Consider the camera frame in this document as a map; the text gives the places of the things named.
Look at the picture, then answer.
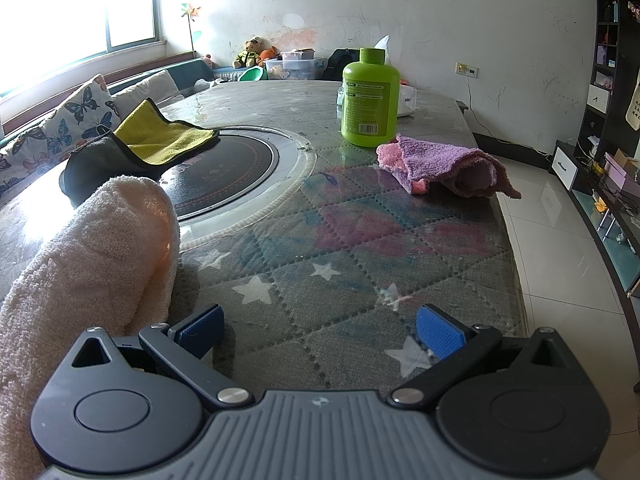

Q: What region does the blue sofa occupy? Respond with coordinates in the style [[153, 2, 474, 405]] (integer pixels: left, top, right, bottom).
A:
[[0, 56, 241, 206]]

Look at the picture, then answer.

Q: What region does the low television stand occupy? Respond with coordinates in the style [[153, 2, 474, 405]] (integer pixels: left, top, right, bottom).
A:
[[550, 140, 640, 306]]

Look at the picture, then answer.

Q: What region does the clear storage box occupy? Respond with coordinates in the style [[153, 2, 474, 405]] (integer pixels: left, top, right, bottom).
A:
[[262, 49, 328, 81]]

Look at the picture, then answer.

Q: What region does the green capped bottle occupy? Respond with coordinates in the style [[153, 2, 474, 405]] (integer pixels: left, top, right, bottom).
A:
[[341, 47, 401, 148]]

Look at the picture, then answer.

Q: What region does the teddy bear in green clothes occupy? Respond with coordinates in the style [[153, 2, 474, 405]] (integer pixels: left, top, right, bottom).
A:
[[232, 36, 264, 69]]

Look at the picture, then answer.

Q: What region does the white cable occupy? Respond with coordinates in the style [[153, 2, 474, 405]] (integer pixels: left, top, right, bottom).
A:
[[465, 76, 553, 156]]

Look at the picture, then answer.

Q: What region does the white tissue pack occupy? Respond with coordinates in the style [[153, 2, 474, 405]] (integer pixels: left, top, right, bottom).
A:
[[372, 35, 418, 118]]

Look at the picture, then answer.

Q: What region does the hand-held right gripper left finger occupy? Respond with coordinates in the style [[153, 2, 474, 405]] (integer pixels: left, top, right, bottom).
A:
[[71, 304, 250, 408]]

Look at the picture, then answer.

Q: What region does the green framed window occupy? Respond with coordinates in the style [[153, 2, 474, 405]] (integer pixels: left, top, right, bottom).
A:
[[0, 0, 168, 101]]

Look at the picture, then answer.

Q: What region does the round black induction cooktop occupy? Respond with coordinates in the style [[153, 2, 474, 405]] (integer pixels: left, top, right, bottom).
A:
[[160, 127, 318, 253]]

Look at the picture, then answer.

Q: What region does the purple and pink towel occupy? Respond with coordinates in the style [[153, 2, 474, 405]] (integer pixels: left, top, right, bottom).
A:
[[376, 133, 522, 200]]

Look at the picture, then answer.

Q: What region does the white tote bag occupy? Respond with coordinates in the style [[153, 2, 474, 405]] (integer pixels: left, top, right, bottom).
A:
[[625, 67, 640, 132]]

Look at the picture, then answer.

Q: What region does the black backpack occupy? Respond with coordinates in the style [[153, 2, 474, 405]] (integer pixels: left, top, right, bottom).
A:
[[320, 48, 361, 82]]

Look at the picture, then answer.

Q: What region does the butterfly print cushion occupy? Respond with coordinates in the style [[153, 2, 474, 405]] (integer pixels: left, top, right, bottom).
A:
[[47, 74, 123, 153], [0, 127, 66, 206]]

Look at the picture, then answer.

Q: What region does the colourful pinwheel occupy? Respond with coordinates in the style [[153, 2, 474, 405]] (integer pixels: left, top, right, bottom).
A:
[[181, 4, 203, 58]]

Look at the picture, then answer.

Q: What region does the pale pink towel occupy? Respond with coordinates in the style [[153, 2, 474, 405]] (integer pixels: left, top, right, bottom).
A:
[[0, 175, 181, 471]]

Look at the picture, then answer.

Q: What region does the pink box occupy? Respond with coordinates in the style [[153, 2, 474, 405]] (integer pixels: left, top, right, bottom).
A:
[[602, 152, 638, 186]]

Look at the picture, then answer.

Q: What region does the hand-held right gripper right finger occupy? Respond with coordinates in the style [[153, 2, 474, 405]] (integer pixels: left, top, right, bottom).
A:
[[391, 304, 571, 406]]

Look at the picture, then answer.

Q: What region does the beige cushion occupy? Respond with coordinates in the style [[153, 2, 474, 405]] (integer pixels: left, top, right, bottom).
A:
[[111, 70, 181, 108]]

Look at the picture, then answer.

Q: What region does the grey quilted star tablecloth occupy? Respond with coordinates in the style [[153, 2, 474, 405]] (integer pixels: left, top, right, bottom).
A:
[[0, 80, 531, 411]]

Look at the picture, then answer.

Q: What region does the yellow and grey microfiber cloth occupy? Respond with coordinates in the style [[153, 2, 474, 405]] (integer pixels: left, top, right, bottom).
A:
[[58, 98, 221, 208]]

